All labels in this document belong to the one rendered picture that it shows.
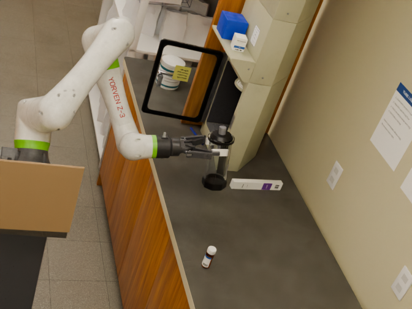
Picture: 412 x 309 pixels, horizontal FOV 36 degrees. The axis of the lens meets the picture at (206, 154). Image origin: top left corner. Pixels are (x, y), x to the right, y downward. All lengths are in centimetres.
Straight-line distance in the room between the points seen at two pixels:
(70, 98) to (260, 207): 104
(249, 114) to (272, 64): 26
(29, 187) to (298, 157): 142
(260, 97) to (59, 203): 101
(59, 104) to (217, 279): 86
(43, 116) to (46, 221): 38
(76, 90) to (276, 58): 89
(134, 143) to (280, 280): 77
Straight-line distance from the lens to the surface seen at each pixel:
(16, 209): 231
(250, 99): 277
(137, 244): 313
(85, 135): 461
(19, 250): 255
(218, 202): 275
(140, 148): 243
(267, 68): 271
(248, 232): 266
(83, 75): 229
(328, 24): 307
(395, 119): 254
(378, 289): 257
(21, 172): 220
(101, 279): 357
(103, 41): 237
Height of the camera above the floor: 255
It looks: 32 degrees down
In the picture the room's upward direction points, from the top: 20 degrees clockwise
